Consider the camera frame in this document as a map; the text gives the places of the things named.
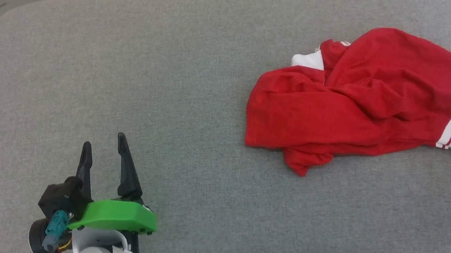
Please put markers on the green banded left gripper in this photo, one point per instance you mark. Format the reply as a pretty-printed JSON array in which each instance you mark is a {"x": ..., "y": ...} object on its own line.
[{"x": 117, "y": 216}]

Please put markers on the red basketball jersey number 23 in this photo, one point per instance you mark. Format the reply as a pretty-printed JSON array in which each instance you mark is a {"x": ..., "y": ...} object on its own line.
[{"x": 361, "y": 100}]

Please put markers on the grey fabric sofa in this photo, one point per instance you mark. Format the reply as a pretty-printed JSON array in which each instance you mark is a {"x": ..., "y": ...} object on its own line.
[{"x": 182, "y": 83}]

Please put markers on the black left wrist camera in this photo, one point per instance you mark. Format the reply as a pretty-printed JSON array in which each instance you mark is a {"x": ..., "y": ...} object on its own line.
[{"x": 62, "y": 197}]

